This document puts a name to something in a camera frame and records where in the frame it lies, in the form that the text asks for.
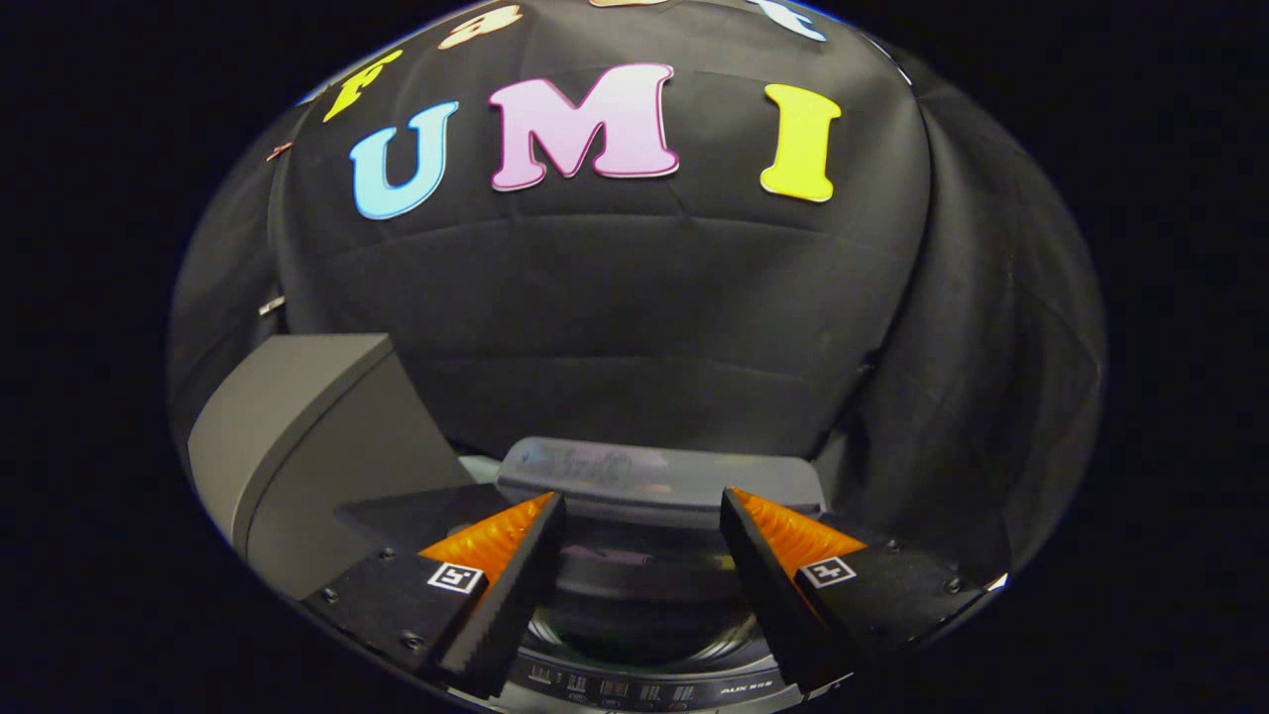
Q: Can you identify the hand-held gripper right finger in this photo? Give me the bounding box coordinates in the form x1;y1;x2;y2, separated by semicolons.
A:
719;487;994;695

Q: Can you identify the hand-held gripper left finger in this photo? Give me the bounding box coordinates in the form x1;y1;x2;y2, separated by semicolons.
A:
300;491;568;700

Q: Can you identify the dark grey washing machine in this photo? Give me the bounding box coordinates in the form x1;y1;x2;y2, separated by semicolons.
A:
334;451;992;713

